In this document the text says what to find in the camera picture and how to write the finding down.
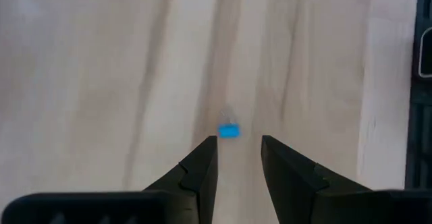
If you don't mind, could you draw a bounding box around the black aluminium table frame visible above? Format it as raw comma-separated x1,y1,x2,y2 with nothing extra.
404,0,432,190

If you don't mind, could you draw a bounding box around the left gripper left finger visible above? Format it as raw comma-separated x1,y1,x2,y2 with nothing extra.
1,135,219,224

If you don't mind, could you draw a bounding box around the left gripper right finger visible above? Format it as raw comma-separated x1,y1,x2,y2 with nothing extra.
261,135,432,224

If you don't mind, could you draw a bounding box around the blue binder clip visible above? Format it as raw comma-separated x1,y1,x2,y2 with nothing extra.
217,107,242,140

